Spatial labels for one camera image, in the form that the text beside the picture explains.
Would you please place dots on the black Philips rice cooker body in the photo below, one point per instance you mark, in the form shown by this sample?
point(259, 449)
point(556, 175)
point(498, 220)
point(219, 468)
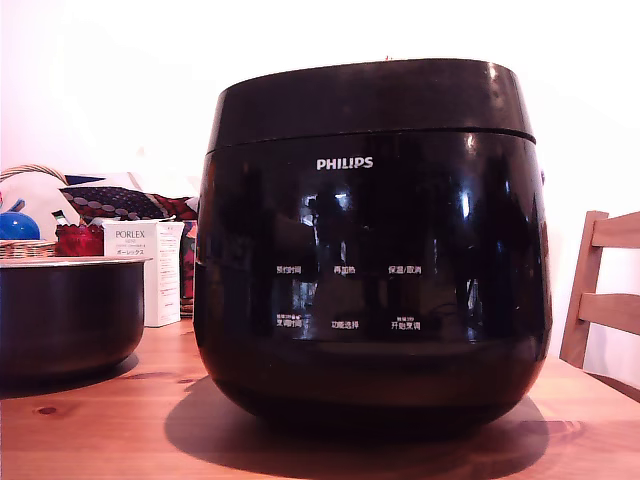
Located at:
point(375, 225)

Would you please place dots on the black rice cooker inner pot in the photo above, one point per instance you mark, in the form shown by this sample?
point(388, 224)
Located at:
point(65, 310)

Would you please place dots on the white Porlex box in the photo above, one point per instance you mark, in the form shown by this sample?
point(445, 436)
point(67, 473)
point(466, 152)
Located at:
point(167, 280)

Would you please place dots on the dark dotted fabric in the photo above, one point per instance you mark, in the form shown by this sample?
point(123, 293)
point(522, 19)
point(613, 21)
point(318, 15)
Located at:
point(115, 202)

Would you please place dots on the red scalloped cup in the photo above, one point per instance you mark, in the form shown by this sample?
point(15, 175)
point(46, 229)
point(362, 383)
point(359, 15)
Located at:
point(77, 242)

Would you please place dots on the wooden chair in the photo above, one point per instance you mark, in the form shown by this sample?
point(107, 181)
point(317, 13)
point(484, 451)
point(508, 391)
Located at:
point(580, 300)

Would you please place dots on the wicker basket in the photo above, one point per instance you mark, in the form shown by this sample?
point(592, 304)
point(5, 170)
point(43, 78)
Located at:
point(25, 247)

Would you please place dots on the blue ball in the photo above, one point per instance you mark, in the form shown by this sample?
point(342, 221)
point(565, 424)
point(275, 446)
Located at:
point(17, 226)

